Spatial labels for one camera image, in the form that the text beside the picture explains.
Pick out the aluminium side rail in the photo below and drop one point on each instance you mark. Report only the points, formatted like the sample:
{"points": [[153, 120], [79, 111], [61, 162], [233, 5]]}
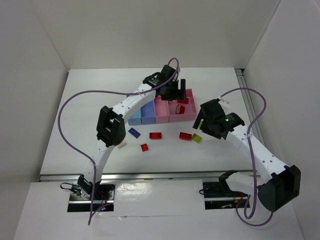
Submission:
{"points": [[249, 103]]}

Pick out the aluminium front rail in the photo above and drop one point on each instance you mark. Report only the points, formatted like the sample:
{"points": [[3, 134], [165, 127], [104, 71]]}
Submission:
{"points": [[136, 176]]}

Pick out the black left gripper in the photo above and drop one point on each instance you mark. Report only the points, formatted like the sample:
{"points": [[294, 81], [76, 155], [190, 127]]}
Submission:
{"points": [[173, 91]]}

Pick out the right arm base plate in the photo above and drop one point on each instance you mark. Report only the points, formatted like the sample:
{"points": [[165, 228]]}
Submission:
{"points": [[217, 197]]}

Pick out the yellow-green lego brick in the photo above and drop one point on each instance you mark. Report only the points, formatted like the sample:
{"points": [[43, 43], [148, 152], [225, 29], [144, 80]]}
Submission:
{"points": [[196, 138]]}

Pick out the small red lego brick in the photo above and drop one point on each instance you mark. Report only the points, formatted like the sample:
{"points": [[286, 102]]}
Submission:
{"points": [[144, 147]]}

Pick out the dark blue container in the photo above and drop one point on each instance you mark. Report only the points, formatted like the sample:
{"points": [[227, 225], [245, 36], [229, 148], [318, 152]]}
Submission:
{"points": [[148, 116]]}

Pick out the light blue container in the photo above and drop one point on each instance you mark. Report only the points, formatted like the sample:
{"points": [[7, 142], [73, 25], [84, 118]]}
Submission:
{"points": [[135, 119]]}

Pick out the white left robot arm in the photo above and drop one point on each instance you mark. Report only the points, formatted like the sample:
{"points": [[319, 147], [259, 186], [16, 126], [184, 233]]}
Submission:
{"points": [[111, 122]]}

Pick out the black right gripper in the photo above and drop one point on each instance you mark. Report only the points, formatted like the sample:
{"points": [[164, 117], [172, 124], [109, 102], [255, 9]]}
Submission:
{"points": [[204, 122]]}

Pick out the large pink container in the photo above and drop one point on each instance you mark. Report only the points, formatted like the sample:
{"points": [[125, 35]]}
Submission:
{"points": [[190, 111]]}

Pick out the dark blue lego brick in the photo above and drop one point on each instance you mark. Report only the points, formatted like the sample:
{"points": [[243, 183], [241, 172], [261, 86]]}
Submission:
{"points": [[134, 133]]}

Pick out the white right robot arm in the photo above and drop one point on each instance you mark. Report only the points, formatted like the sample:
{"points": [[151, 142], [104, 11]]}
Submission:
{"points": [[278, 184]]}

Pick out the red flower lego piece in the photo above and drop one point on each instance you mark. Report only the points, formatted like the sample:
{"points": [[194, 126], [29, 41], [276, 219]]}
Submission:
{"points": [[180, 109]]}

